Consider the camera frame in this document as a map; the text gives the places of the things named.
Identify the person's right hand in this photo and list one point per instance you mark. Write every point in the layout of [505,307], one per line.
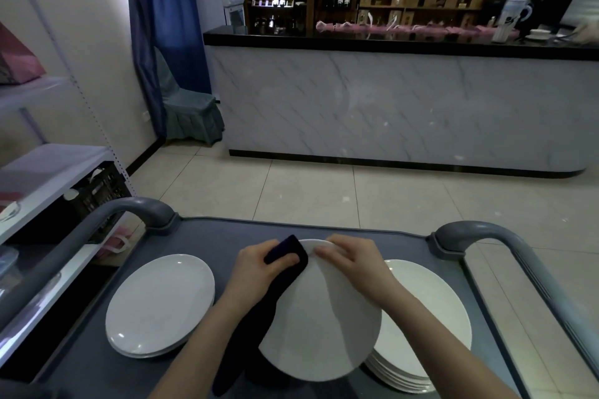
[369,272]

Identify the person's left hand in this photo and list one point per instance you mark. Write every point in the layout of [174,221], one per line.
[252,277]

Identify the dark blue cleaning cloth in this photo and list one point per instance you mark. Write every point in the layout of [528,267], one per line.
[252,328]

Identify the stack of white plates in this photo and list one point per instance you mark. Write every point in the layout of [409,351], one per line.
[159,305]
[430,300]

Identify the white round plate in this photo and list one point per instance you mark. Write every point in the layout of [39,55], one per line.
[323,333]

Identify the person's right forearm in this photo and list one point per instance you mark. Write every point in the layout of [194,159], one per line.
[444,352]

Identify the person's left forearm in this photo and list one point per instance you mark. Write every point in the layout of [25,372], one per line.
[196,356]

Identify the grey service cart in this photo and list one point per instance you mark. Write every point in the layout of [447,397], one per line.
[206,239]

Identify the black plastic crate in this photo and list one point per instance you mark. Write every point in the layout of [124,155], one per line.
[105,195]

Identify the marble bar counter black top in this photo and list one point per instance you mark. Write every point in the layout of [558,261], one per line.
[388,104]

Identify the chair with grey-green cover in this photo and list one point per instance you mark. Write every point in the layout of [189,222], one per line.
[193,117]

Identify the small white cup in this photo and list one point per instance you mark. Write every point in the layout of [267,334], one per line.
[71,195]

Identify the white metal shelf rack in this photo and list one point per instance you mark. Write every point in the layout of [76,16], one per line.
[49,174]

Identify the clear container blue lid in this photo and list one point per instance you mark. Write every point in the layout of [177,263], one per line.
[7,263]

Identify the row of pink bags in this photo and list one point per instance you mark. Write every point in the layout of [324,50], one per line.
[421,30]

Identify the white refrigerator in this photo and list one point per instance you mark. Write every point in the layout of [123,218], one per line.
[208,3]

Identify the blue curtain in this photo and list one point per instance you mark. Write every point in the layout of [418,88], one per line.
[168,6]

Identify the white cup on saucer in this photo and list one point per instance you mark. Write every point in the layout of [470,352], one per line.
[538,35]

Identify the white cloth bag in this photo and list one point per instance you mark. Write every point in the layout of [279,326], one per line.
[587,34]

